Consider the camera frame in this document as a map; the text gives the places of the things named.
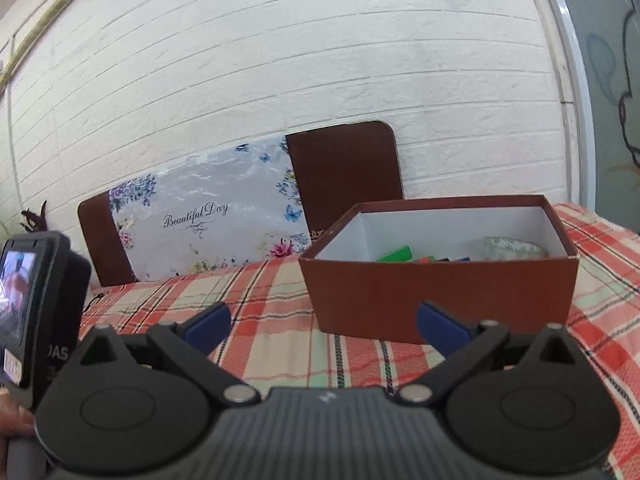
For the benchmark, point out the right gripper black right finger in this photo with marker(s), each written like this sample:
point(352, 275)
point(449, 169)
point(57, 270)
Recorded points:
point(524, 403)

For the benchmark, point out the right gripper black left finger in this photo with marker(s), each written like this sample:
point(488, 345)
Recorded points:
point(134, 405)

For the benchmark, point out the person's left hand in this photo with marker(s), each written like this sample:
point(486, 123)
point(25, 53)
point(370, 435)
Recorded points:
point(15, 422)

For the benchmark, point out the dark red plant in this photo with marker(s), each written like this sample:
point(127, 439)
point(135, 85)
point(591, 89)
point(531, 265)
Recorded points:
point(35, 221)

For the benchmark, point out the red plaid bed sheet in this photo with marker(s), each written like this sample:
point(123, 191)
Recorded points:
point(276, 341)

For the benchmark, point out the brown cardboard box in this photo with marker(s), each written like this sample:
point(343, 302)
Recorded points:
point(355, 295)

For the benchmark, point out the pale patterned item in box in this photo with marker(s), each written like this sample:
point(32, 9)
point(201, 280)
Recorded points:
point(500, 248)

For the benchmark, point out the green object in box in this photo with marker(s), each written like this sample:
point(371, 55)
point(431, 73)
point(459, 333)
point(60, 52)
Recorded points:
point(401, 254)

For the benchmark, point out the floral plastic bedding bag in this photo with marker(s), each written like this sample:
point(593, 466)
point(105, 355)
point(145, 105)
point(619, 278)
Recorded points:
point(216, 210)

